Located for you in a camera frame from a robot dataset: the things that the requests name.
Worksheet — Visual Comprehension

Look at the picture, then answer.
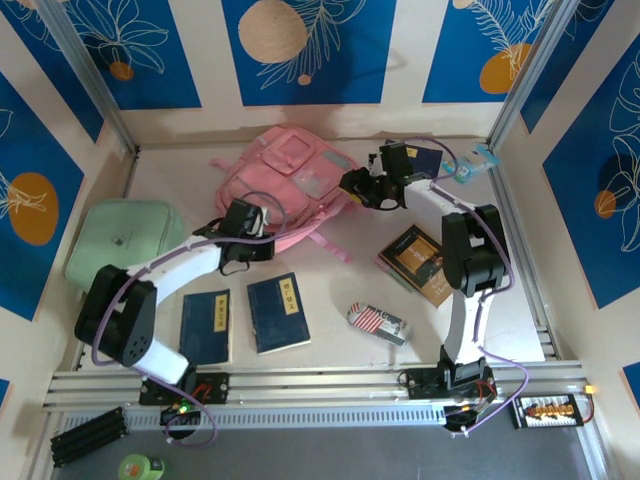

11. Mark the blue book with yellow label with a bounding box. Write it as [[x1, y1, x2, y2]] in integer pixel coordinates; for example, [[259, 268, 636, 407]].
[[384, 138, 444, 179], [179, 288, 233, 366], [246, 272, 312, 355]]

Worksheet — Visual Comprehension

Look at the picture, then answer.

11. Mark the pink backpack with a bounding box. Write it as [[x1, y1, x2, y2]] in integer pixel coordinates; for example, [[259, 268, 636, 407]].
[[208, 125, 361, 265]]

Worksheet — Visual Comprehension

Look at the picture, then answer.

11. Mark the light blue tissue pack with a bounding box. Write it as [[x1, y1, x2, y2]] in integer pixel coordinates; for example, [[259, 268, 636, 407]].
[[442, 144, 501, 185]]

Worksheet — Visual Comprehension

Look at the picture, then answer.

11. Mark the brown kraft book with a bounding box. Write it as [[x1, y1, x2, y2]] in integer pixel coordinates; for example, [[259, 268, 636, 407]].
[[413, 267, 455, 309]]

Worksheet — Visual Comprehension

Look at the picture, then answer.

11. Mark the flag print pencil case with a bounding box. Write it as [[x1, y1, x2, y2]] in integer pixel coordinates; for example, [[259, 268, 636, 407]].
[[346, 302, 415, 347]]

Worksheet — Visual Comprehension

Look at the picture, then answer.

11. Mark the mint green zip pouch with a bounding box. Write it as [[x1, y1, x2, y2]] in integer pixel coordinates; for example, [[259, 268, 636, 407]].
[[64, 198, 186, 301]]

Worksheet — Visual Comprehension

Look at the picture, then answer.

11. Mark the small black circuit board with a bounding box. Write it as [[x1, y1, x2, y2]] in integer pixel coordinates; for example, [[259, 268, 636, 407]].
[[159, 402, 202, 427], [443, 402, 497, 432]]

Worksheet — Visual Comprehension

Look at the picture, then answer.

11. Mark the green tape roll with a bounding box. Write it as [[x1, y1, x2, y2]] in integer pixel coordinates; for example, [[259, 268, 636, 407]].
[[118, 453, 166, 480]]

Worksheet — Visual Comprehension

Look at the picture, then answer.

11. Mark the black ribbed metal block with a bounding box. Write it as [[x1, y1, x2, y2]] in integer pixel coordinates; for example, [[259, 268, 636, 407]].
[[49, 405, 126, 469]]

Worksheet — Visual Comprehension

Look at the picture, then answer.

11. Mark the black board with orange connectors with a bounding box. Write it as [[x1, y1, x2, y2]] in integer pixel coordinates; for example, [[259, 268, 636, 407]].
[[508, 393, 584, 430]]

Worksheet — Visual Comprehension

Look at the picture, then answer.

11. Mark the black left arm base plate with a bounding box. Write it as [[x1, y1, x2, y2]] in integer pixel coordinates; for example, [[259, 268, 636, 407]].
[[138, 372, 231, 406]]

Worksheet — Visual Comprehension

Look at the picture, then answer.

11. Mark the long aluminium mounting rail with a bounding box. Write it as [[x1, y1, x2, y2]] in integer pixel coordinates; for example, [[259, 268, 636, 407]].
[[42, 362, 589, 414]]

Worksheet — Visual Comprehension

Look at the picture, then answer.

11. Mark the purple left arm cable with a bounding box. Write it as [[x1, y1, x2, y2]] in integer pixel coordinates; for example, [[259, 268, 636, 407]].
[[92, 192, 289, 449]]

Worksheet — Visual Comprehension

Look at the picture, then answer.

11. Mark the grey slotted cable duct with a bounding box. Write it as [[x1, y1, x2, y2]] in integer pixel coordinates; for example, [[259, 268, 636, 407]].
[[59, 404, 446, 432]]

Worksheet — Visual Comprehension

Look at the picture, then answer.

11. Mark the aluminium frame post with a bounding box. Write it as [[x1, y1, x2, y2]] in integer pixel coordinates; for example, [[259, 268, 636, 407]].
[[487, 0, 576, 151], [37, 0, 141, 154]]

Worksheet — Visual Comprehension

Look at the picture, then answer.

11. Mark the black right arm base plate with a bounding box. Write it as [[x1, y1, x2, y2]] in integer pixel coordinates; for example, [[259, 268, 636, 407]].
[[402, 367, 496, 401]]

